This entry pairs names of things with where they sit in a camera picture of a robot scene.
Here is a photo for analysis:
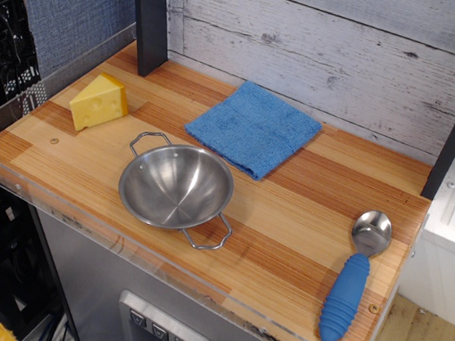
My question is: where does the stainless steel pot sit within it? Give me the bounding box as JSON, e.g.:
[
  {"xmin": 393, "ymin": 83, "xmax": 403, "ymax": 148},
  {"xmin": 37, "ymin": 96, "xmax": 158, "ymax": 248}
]
[{"xmin": 118, "ymin": 132, "xmax": 234, "ymax": 250}]

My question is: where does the yellow cheese wedge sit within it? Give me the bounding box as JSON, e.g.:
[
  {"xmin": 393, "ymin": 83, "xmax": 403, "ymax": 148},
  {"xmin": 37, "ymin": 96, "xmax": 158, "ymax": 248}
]
[{"xmin": 69, "ymin": 73, "xmax": 128, "ymax": 132}]

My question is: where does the blue folded cloth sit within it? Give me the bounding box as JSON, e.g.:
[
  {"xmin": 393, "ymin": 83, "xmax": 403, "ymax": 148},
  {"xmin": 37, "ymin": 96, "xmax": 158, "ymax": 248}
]
[{"xmin": 185, "ymin": 81, "xmax": 322, "ymax": 181}]

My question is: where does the silver button panel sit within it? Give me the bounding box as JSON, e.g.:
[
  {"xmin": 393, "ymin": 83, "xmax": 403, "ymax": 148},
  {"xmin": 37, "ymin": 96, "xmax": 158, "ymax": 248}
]
[{"xmin": 118, "ymin": 289, "xmax": 210, "ymax": 341}]

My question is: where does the white appliance on right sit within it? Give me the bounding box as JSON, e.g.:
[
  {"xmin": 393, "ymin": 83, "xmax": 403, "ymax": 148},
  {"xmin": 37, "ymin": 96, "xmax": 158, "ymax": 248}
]
[{"xmin": 398, "ymin": 160, "xmax": 455, "ymax": 325}]

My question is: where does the clear acrylic table guard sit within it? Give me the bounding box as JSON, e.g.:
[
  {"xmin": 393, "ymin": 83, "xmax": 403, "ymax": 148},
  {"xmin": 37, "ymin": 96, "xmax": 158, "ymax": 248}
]
[{"xmin": 0, "ymin": 44, "xmax": 430, "ymax": 341}]

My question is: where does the blue handled metal spoon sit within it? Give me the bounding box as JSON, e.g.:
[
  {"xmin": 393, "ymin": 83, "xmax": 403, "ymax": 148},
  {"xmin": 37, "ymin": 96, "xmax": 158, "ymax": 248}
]
[{"xmin": 318, "ymin": 210, "xmax": 392, "ymax": 341}]

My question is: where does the dark left vertical post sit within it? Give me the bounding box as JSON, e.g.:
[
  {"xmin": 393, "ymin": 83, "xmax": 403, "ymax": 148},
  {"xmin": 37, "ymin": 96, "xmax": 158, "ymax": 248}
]
[{"xmin": 135, "ymin": 0, "xmax": 168, "ymax": 77}]

